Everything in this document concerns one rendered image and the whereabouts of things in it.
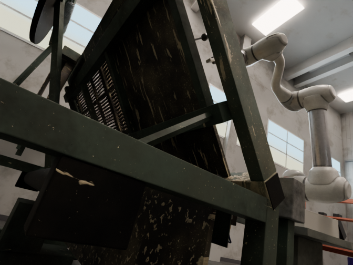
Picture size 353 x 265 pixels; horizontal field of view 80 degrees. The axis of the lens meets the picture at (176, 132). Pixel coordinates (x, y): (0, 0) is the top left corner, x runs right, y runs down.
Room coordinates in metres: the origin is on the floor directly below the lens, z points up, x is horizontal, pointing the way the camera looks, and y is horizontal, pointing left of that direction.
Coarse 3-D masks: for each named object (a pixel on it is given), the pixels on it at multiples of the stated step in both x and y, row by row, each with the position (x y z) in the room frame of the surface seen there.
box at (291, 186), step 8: (288, 184) 0.93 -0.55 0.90; (296, 184) 0.93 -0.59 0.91; (304, 184) 0.97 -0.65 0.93; (288, 192) 0.93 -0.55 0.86; (296, 192) 0.93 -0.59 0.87; (304, 192) 0.97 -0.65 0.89; (288, 200) 0.93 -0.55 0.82; (296, 200) 0.93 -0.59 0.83; (304, 200) 0.97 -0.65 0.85; (280, 208) 0.96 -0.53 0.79; (288, 208) 0.92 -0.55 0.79; (296, 208) 0.93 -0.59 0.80; (304, 208) 0.97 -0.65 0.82; (280, 216) 0.95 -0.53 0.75; (288, 216) 0.92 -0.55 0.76; (296, 216) 0.93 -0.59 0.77; (304, 216) 0.97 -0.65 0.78
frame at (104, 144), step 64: (0, 128) 0.36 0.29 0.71; (64, 128) 0.41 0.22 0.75; (64, 192) 0.44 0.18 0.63; (128, 192) 0.51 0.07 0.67; (192, 192) 0.60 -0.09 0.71; (0, 256) 1.32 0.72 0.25; (64, 256) 1.49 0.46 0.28; (128, 256) 1.22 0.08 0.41; (192, 256) 0.85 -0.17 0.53; (256, 256) 0.83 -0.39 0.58
